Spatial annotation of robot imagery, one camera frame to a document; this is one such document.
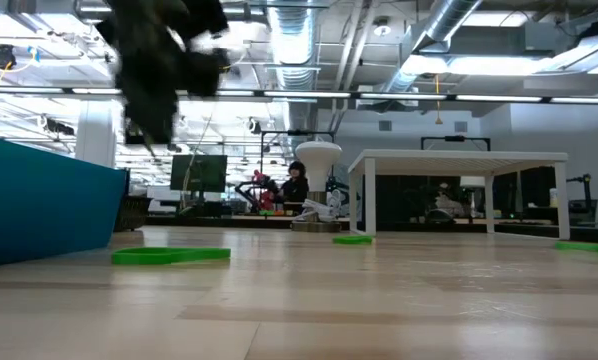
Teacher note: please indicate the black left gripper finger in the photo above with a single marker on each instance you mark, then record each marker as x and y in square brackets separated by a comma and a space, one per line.
[141, 107]
[163, 115]

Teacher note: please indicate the black mesh basket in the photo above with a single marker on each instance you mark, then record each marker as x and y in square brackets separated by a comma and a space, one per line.
[131, 212]

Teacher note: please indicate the teal plastic tray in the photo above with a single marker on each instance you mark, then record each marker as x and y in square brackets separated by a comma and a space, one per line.
[39, 200]

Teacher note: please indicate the green rubber band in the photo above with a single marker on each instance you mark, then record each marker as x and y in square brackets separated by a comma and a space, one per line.
[586, 248]
[354, 239]
[169, 256]

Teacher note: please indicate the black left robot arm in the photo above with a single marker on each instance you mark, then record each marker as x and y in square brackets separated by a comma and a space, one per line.
[204, 15]

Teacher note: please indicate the black background robot arm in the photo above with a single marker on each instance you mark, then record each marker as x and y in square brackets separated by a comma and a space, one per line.
[586, 192]

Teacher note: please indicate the red robot arm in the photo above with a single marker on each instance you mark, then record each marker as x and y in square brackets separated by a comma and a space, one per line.
[261, 192]

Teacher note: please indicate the white pillar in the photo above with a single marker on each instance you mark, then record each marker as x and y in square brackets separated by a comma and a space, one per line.
[95, 145]

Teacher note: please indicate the black computer monitor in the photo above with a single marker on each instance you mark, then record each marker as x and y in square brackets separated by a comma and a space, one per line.
[199, 172]

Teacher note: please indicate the person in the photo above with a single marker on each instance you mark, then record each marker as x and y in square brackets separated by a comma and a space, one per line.
[295, 189]
[449, 202]

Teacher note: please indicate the long ceiling light strip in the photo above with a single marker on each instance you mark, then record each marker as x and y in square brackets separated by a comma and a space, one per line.
[379, 95]

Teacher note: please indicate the white perforated shelf riser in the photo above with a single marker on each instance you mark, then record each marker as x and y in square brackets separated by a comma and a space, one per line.
[459, 162]

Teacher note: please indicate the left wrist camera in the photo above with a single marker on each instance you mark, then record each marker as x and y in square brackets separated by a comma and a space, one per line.
[204, 72]

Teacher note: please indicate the black metal frame rig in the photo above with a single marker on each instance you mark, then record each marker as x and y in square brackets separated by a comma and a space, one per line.
[299, 133]
[454, 138]

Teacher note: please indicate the ribbed metal air duct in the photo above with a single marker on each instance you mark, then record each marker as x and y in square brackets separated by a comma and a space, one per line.
[291, 50]
[444, 20]

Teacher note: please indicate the black ceiling camera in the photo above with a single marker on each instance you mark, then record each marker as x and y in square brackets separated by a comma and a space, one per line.
[1, 56]

